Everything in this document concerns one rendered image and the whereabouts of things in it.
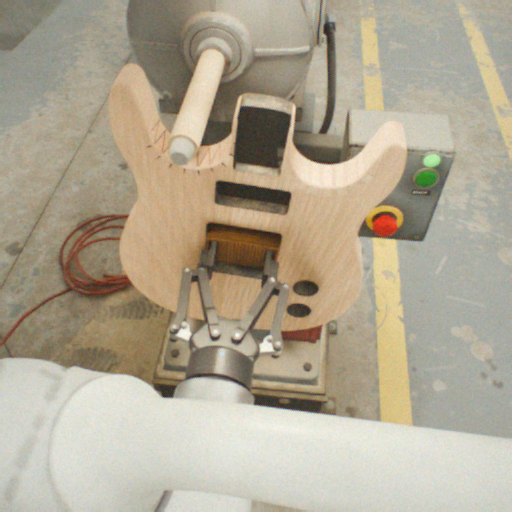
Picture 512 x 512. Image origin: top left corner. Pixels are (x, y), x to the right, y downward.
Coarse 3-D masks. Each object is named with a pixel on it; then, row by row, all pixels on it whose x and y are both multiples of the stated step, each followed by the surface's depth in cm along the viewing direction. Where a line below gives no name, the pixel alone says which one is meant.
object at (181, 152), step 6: (180, 138) 51; (174, 144) 51; (180, 144) 51; (186, 144) 51; (192, 144) 52; (174, 150) 50; (180, 150) 50; (186, 150) 51; (192, 150) 52; (174, 156) 51; (180, 156) 51; (186, 156) 51; (174, 162) 51; (180, 162) 51; (186, 162) 51
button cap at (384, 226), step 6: (384, 216) 82; (378, 222) 82; (384, 222) 81; (390, 222) 81; (378, 228) 82; (384, 228) 82; (390, 228) 82; (396, 228) 82; (378, 234) 83; (384, 234) 83; (390, 234) 83
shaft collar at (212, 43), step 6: (204, 42) 63; (210, 42) 62; (216, 42) 63; (222, 42) 63; (198, 48) 63; (204, 48) 63; (210, 48) 63; (216, 48) 62; (222, 48) 63; (228, 48) 64; (198, 54) 63; (222, 54) 63; (228, 54) 63; (198, 60) 64; (228, 60) 64; (228, 66) 64; (222, 72) 65
